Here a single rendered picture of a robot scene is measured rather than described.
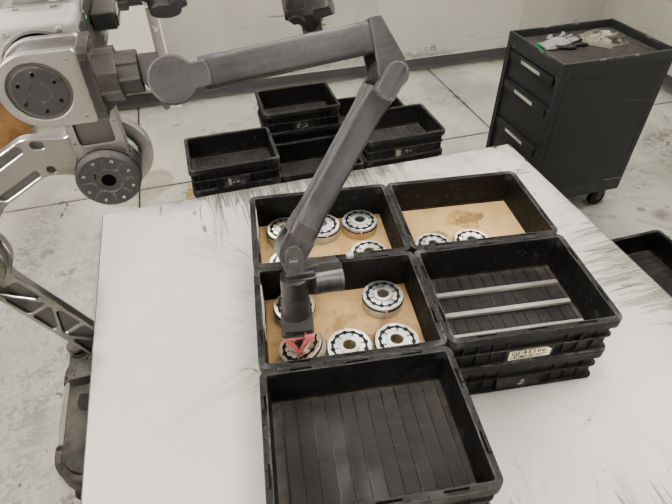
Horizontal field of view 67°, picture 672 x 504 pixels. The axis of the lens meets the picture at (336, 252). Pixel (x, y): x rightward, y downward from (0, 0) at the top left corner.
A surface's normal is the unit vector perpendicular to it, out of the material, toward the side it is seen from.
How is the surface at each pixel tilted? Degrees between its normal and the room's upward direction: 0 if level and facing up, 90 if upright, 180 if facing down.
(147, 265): 0
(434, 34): 90
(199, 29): 90
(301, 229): 64
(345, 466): 0
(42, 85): 90
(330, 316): 0
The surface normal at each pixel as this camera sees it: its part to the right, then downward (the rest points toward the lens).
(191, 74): 0.25, 0.28
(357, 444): -0.01, -0.74
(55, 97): 0.28, 0.64
